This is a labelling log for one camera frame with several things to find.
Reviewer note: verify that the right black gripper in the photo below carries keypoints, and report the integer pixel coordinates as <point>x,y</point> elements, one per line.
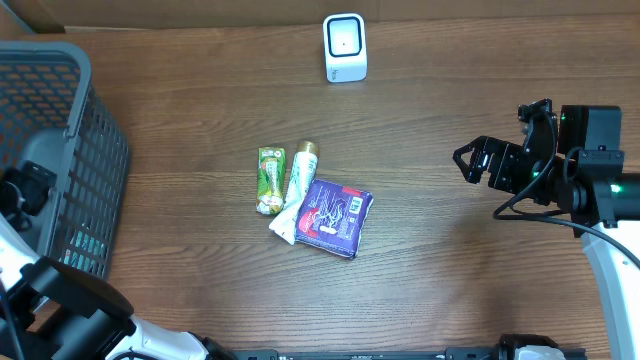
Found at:
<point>493,163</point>

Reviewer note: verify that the purple snack package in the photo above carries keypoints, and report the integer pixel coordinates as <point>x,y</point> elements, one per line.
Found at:
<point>332,217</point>

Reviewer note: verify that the white tube gold cap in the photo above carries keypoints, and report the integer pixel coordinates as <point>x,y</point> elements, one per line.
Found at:
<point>301,176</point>

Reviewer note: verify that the green drink carton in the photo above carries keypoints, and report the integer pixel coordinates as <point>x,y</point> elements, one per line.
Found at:
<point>270,180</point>

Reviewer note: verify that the teal snack pouch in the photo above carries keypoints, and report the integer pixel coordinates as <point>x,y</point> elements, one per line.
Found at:
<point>84,252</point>

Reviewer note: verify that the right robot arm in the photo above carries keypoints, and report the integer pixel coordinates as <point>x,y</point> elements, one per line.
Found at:
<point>569,172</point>

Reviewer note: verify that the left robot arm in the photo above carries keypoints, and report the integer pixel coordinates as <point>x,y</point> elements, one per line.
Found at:
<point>50,310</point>

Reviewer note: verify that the white barcode scanner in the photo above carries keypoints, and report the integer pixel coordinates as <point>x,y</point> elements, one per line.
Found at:
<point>345,48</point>

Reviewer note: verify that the grey plastic mesh basket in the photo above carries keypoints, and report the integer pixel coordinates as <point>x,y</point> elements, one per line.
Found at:
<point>52,116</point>

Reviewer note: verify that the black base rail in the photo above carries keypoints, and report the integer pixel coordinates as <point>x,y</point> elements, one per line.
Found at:
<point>529,352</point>

